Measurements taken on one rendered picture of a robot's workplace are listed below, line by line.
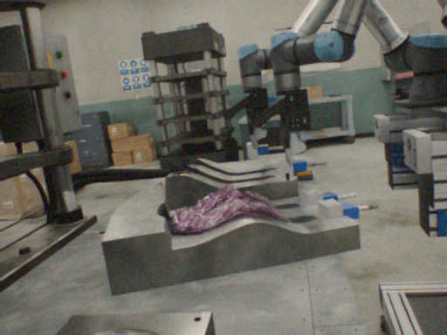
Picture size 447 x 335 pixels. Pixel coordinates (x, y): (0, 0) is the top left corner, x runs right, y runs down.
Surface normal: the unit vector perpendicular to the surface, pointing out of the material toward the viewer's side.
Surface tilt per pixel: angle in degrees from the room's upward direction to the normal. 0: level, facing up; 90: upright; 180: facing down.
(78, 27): 90
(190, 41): 90
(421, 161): 90
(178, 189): 90
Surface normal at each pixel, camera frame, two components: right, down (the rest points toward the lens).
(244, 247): 0.15, 0.15
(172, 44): -0.15, 0.18
